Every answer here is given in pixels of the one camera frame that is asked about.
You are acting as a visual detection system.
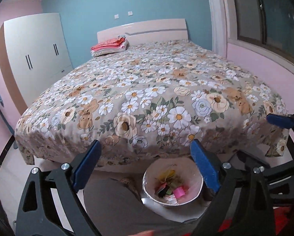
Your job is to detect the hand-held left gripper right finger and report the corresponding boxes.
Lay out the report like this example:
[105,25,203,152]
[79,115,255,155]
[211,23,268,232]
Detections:
[190,139,276,236]

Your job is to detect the floral bedspread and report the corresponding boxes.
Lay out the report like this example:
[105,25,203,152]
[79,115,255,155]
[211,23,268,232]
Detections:
[14,39,288,166]

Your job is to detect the white printed bowl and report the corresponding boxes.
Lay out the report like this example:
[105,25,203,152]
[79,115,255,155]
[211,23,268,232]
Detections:
[142,157,204,206]

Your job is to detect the white headboard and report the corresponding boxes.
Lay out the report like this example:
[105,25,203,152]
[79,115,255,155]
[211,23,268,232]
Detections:
[97,18,189,43]

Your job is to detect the black cylinder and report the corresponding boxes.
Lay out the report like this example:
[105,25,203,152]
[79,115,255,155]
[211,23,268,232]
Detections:
[158,185,171,197]

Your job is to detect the window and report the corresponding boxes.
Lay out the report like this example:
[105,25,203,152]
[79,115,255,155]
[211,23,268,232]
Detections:
[229,0,294,64]

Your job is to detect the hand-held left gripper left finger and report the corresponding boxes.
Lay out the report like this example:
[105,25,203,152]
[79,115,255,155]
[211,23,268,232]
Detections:
[15,140,103,236]

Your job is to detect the white wardrobe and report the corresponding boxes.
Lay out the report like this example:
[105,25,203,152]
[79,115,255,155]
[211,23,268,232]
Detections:
[3,13,74,109]

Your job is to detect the pink box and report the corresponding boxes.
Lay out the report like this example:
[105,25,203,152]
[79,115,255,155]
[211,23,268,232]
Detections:
[174,187,187,198]

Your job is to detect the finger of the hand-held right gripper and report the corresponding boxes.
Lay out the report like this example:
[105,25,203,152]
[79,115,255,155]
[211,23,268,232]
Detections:
[266,109,294,134]
[237,150,294,183]

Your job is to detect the white floral pillow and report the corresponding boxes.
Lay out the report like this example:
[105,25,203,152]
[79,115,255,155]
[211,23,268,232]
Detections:
[91,42,129,57]

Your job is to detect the grey pants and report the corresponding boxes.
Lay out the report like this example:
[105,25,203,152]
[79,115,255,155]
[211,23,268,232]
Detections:
[83,152,238,236]

